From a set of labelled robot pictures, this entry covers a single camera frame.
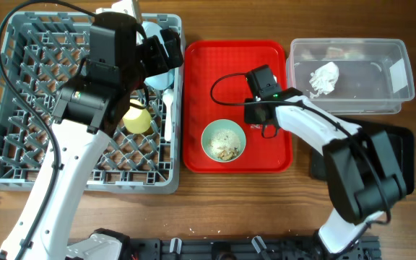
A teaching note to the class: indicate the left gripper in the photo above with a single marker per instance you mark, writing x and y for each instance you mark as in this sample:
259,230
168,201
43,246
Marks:
160,63

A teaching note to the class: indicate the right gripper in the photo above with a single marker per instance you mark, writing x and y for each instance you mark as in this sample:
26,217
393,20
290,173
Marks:
249,116

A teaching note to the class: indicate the large light blue plate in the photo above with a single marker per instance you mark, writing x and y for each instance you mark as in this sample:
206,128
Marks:
160,81

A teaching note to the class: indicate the green bowl with food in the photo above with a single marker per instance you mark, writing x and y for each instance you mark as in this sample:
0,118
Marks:
223,141

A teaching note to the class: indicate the white plastic spoon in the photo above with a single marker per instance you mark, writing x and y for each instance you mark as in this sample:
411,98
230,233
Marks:
167,98

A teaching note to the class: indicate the yellow plastic cup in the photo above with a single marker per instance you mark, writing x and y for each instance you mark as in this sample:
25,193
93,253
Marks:
137,121

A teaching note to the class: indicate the white napkin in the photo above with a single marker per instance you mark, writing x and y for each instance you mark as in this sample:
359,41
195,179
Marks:
323,80

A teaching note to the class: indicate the red snack wrapper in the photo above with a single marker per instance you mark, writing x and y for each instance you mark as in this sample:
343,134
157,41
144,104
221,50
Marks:
256,126

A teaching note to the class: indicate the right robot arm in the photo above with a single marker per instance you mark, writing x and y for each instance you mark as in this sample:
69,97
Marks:
364,167

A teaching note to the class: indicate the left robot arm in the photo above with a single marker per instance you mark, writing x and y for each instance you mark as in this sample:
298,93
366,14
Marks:
42,230

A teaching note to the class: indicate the grey dishwasher rack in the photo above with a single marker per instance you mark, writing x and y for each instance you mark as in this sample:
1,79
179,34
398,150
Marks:
41,51

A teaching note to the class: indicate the red plastic tray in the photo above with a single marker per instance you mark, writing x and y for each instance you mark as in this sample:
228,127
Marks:
213,84

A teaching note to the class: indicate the clear plastic bin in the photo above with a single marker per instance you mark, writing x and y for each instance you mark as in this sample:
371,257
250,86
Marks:
375,75

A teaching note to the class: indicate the black plastic tray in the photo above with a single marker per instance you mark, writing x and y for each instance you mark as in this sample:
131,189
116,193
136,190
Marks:
402,141

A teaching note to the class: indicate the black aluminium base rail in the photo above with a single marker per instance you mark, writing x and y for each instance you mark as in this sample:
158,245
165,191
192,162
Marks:
288,248

